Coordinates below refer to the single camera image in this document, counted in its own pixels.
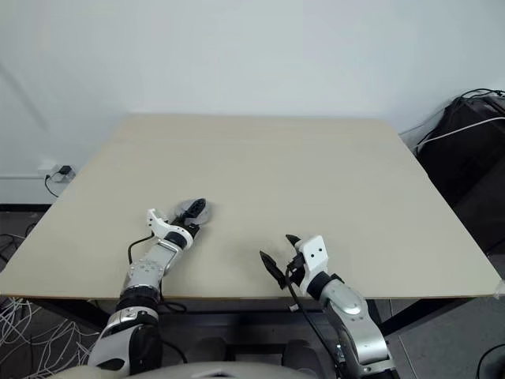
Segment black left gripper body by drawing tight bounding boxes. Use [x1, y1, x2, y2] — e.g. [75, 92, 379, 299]
[175, 219, 200, 238]

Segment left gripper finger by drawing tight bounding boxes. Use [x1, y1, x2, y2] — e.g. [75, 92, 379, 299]
[179, 198, 208, 222]

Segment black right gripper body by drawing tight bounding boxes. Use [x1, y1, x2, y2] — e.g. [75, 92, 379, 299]
[284, 254, 307, 283]

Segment silver motor end cover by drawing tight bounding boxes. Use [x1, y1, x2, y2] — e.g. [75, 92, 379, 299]
[172, 199, 216, 228]

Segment grey robot torso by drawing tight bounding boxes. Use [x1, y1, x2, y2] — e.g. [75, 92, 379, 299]
[66, 361, 324, 379]

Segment large black bag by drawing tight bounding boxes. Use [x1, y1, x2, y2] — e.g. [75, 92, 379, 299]
[413, 94, 505, 253]

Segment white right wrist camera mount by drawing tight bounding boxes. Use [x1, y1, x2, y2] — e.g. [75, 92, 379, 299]
[294, 235, 331, 295]

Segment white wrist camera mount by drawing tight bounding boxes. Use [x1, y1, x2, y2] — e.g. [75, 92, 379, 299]
[294, 235, 331, 295]
[146, 208, 194, 240]

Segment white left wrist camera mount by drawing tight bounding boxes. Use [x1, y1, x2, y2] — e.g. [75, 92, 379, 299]
[146, 208, 194, 240]

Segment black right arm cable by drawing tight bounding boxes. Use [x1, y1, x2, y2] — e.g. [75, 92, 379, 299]
[286, 268, 344, 379]

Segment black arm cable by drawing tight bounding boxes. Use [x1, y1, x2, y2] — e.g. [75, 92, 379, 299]
[126, 235, 159, 266]
[286, 268, 344, 379]

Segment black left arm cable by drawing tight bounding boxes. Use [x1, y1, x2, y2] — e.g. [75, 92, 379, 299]
[126, 235, 159, 266]

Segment black metal table frame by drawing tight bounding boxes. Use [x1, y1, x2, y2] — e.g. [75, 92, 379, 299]
[23, 297, 474, 336]

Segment black adapter cable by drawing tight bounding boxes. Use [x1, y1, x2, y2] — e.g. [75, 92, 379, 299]
[43, 173, 66, 197]

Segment white wall power socket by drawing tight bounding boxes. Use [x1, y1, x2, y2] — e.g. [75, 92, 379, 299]
[37, 159, 76, 182]

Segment white cable on bag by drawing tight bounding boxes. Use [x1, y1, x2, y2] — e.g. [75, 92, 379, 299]
[416, 117, 502, 151]

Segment black floor cable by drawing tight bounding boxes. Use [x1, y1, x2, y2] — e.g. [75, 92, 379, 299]
[479, 343, 505, 379]

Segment black cables above bag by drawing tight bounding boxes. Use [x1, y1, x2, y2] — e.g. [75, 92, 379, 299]
[459, 88, 505, 100]

